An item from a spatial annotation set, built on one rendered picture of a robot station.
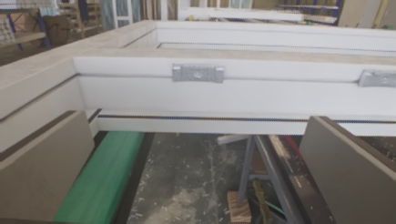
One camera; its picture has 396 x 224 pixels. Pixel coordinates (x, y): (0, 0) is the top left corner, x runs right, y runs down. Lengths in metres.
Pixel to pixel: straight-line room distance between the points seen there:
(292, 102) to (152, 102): 0.15
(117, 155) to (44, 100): 0.07
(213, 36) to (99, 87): 0.44
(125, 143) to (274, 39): 0.54
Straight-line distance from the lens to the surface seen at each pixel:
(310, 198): 0.56
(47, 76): 0.20
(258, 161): 1.06
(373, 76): 0.26
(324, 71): 0.23
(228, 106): 0.21
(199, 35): 0.61
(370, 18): 9.74
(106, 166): 0.18
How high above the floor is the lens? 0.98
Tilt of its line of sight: 29 degrees down
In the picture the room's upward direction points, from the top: 1 degrees clockwise
